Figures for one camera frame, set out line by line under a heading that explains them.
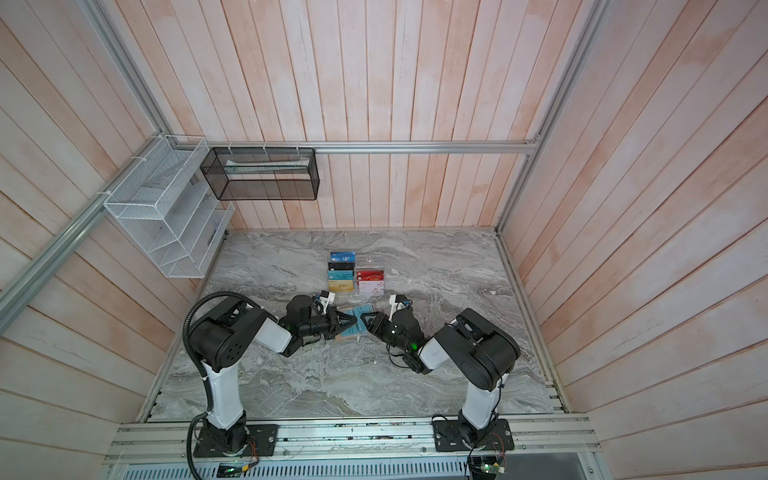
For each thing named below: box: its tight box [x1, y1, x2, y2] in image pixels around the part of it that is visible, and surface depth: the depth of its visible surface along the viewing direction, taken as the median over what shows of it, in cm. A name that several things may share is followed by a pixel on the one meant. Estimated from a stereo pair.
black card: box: [328, 262, 355, 270], surface depth 101 cm
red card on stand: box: [356, 270, 384, 281], surface depth 103 cm
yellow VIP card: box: [328, 279, 355, 292], surface depth 103 cm
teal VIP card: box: [328, 270, 354, 281], surface depth 102 cm
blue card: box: [330, 251, 357, 263], surface depth 102 cm
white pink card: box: [358, 280, 385, 296], surface depth 103 cm
